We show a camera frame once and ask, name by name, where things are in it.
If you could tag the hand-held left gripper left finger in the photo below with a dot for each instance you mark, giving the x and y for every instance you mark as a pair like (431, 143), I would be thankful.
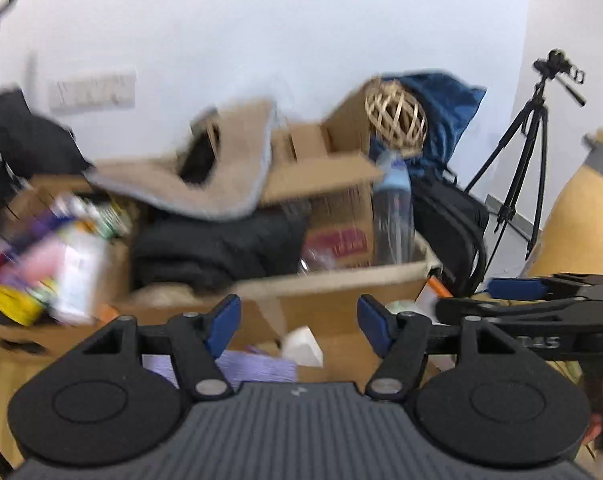
(225, 322)

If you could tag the clear water bottle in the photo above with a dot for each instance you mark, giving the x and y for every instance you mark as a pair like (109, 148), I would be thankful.
(391, 210)

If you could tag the yellow packet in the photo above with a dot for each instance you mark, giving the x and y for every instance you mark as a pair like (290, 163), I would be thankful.
(11, 305)

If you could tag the black camera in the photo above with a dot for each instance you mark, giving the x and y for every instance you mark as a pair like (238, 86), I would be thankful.
(556, 64)

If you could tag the plain brown cardboard box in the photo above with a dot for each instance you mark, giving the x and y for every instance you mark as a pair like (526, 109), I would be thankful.
(11, 355)

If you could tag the blue cloth bag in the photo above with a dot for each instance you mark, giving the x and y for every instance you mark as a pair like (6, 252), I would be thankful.
(451, 110)

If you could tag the beige padded mat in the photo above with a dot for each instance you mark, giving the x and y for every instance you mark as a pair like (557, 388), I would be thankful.
(236, 160)

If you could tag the white sponge block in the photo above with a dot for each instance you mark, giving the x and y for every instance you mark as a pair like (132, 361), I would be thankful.
(301, 347)

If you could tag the orange and white cardboard box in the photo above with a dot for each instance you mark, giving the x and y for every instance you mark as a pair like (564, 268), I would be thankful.
(331, 300)

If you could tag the black bag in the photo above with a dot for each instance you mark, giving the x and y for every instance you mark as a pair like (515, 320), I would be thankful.
(31, 140)

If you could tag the black dark cloth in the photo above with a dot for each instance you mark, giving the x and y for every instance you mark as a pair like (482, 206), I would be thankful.
(206, 250)

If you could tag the white plastic container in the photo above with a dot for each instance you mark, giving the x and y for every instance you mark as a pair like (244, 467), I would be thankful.
(81, 280)

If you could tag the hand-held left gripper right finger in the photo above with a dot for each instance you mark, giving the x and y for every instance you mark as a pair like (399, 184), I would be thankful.
(374, 322)

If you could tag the wicker ball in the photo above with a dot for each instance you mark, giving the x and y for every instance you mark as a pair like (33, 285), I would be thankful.
(396, 115)

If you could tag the black suitcase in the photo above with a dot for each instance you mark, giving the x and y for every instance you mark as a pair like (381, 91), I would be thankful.
(446, 220)

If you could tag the beige rolled mat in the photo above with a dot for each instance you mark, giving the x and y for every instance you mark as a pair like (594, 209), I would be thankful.
(581, 220)

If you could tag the black tripod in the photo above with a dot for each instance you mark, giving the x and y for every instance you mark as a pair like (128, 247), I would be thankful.
(524, 120)

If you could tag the white wall socket panel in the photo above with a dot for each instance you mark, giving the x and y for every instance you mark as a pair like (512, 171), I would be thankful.
(91, 92)

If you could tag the purple knitted cloth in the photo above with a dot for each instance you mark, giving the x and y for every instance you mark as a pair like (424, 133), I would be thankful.
(261, 367)

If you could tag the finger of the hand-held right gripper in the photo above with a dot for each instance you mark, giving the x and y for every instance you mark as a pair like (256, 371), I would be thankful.
(516, 288)
(481, 312)

